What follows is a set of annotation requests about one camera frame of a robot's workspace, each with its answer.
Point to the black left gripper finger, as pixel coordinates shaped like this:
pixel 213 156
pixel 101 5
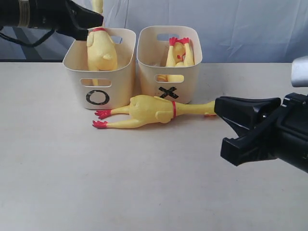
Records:
pixel 77 33
pixel 82 16

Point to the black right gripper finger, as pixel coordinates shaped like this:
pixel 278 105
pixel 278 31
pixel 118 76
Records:
pixel 243 115
pixel 243 149

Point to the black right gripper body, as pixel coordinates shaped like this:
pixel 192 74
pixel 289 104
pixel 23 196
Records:
pixel 280 130

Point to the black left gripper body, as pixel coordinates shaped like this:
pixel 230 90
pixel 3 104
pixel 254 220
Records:
pixel 53 14

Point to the whole rubber chicken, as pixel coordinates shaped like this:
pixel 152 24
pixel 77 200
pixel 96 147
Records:
pixel 101 51
pixel 145 109

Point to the headless yellow rubber chicken body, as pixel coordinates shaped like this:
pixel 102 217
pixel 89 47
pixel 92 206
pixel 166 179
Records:
pixel 177 46

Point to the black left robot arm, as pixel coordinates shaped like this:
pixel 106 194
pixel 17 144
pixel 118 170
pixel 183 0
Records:
pixel 17 13

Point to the cream bin marked O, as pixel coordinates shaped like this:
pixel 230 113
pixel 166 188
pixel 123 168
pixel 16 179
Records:
pixel 103 89

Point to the cream bin marked X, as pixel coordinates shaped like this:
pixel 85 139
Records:
pixel 152 50

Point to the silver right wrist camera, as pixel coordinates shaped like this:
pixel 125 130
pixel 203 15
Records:
pixel 299 72

